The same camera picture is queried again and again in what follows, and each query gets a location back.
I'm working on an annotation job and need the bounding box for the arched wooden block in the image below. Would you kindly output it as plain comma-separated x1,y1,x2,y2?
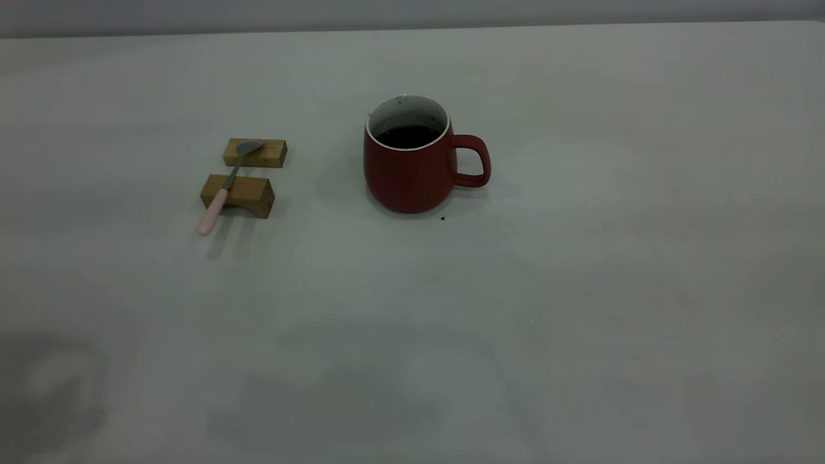
200,174,275,219

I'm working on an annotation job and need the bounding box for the flat wooden block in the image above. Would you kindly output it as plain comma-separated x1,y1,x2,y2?
223,138,288,169

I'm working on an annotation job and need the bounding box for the pink handled metal spoon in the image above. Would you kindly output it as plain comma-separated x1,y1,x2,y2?
197,140,265,237

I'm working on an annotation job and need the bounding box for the red ceramic mug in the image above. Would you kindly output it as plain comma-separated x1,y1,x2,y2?
363,95,492,215

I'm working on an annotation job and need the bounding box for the dark coffee liquid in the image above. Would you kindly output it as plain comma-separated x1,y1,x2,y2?
375,125,443,150

